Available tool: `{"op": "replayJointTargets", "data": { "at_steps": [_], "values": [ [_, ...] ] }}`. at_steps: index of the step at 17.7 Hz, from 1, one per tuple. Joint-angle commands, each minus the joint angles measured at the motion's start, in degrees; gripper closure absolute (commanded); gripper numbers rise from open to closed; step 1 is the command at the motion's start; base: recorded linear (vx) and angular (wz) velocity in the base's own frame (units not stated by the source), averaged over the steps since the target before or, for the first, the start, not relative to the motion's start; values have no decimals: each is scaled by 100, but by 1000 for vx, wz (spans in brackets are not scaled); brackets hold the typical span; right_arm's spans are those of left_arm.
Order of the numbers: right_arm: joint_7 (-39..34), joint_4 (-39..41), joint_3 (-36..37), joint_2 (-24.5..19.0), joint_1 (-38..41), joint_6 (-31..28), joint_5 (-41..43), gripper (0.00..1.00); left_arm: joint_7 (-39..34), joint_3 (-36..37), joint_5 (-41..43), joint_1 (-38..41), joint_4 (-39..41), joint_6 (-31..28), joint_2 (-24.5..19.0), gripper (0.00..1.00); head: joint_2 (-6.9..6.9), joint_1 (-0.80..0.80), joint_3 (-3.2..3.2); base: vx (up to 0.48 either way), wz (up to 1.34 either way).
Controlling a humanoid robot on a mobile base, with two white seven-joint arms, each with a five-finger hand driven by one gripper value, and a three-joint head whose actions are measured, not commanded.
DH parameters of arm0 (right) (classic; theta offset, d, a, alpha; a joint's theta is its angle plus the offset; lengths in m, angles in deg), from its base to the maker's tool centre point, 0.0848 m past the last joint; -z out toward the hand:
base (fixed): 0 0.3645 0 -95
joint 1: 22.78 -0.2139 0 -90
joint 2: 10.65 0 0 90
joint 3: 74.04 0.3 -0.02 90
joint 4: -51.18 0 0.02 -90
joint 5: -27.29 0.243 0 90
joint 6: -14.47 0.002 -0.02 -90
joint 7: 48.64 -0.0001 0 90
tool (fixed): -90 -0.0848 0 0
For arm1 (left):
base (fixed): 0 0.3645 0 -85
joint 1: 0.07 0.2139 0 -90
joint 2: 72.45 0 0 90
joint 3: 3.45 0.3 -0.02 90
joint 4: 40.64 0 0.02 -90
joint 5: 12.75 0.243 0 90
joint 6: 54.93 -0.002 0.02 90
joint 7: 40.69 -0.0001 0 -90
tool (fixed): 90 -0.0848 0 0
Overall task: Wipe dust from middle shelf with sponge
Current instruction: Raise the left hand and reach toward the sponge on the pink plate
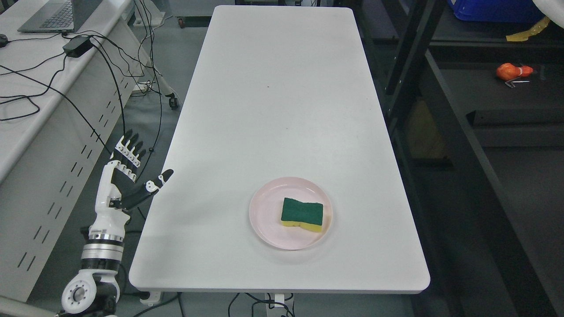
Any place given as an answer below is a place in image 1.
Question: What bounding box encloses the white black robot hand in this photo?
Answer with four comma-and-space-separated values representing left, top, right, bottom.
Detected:
86, 129, 174, 242

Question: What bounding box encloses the green yellow sponge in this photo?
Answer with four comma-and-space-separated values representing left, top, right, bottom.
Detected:
280, 197, 324, 232

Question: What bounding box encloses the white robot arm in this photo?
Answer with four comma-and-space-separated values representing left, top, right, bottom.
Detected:
57, 233, 124, 317

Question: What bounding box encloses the black metal shelf rack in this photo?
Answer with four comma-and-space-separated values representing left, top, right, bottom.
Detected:
345, 0, 563, 317

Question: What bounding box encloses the white side desk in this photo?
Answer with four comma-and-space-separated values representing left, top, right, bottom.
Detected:
0, 0, 164, 302

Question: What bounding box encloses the white power strip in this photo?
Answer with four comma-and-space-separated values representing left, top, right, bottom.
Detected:
131, 81, 152, 94

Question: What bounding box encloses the pink plate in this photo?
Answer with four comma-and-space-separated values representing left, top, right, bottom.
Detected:
249, 177, 333, 251

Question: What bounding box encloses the black power adapter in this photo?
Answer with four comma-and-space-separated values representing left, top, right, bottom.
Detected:
63, 36, 93, 58

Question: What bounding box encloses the white table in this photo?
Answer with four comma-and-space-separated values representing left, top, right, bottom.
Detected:
129, 5, 430, 294

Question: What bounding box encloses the grey laptop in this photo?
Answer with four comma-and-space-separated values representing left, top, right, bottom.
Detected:
17, 0, 101, 33

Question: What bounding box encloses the black computer mouse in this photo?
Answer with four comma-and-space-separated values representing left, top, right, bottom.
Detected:
0, 34, 9, 48

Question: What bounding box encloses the orange red plastic toy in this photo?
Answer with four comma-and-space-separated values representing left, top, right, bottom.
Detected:
496, 63, 534, 81

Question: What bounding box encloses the blue plastic bin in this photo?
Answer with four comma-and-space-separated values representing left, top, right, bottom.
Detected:
447, 0, 545, 23

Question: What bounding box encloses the yellow tape strip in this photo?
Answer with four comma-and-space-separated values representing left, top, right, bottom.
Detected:
505, 16, 551, 42

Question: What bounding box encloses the black cable on desk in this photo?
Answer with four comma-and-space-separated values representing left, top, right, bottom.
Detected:
0, 31, 128, 133

